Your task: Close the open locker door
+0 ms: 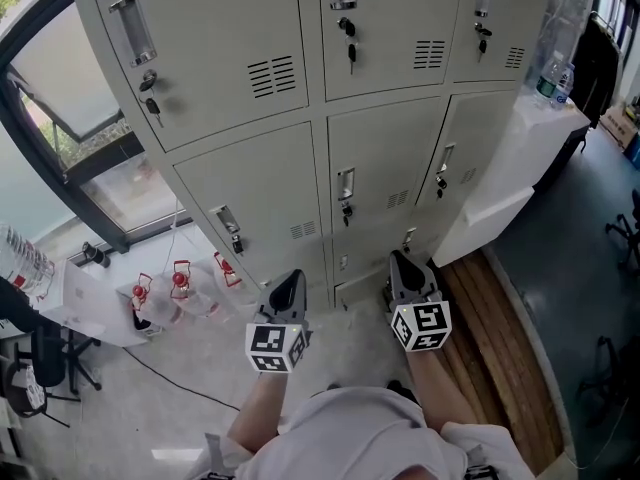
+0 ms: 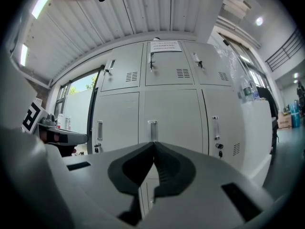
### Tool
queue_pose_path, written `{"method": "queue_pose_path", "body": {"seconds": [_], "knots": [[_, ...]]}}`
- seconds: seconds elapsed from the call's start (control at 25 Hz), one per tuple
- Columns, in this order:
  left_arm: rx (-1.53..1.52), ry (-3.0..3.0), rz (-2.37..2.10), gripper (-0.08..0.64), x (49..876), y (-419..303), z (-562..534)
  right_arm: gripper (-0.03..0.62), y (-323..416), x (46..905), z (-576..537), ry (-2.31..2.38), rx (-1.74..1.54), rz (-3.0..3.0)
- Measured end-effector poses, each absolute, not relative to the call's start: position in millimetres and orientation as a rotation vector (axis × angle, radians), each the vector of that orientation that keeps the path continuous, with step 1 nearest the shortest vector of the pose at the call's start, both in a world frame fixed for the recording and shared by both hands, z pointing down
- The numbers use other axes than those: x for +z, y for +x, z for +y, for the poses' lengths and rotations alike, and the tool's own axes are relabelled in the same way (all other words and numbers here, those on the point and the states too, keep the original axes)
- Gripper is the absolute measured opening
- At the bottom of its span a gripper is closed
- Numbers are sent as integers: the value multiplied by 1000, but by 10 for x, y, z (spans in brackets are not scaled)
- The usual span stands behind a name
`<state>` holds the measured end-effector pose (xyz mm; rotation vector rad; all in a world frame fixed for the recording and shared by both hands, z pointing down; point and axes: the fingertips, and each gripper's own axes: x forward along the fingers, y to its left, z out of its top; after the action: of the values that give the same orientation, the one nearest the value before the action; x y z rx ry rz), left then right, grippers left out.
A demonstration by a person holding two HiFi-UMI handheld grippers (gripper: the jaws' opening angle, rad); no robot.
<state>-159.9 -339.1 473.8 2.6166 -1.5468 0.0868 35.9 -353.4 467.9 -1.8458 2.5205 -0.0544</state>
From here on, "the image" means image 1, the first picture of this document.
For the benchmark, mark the blue label water bottle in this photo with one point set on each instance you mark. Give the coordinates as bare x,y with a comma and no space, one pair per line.
566,85

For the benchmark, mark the person's right forearm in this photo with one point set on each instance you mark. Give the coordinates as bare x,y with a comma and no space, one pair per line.
440,393

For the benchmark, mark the black hanging garment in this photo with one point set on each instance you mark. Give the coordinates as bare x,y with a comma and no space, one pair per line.
595,68

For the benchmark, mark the grey metal locker cabinet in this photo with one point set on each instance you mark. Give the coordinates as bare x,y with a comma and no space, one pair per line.
225,118

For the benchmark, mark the black locker keys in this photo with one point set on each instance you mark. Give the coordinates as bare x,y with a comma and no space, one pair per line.
147,85
441,183
346,211
483,32
237,244
347,27

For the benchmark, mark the white low table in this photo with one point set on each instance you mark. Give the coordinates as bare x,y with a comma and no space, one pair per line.
95,303

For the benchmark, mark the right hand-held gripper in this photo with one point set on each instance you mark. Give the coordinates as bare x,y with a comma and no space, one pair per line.
422,323

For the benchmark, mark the black window frame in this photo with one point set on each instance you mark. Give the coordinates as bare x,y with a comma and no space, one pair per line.
95,203

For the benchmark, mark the large clear water bottle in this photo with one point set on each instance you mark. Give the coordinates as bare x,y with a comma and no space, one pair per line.
22,263

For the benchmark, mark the brown cardboard box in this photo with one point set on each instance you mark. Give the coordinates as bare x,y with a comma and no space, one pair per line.
617,123

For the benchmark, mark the black cylinder device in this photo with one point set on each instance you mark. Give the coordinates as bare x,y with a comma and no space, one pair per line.
94,254

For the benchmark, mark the white floor cabinet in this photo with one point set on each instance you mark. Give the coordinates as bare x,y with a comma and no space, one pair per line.
510,168

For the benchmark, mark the black office chair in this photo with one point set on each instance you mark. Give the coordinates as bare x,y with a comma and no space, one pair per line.
612,383
47,358
625,233

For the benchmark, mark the green label water bottle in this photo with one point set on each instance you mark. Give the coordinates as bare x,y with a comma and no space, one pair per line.
549,78

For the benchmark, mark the blue box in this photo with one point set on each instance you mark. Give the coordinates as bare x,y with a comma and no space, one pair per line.
634,148

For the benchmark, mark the person's black shoe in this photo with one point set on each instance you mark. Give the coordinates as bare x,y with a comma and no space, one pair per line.
402,390
333,386

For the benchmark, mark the person's white shirt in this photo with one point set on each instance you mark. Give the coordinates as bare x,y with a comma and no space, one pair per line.
360,433

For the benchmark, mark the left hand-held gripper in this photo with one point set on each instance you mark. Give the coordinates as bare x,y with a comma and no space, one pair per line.
272,343

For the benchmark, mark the person's left forearm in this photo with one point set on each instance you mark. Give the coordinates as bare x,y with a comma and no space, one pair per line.
260,408

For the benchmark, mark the stack of wooden planks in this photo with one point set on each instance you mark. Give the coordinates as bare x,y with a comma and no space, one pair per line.
500,358

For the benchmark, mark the grey locker door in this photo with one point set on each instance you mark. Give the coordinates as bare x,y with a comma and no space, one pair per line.
475,143

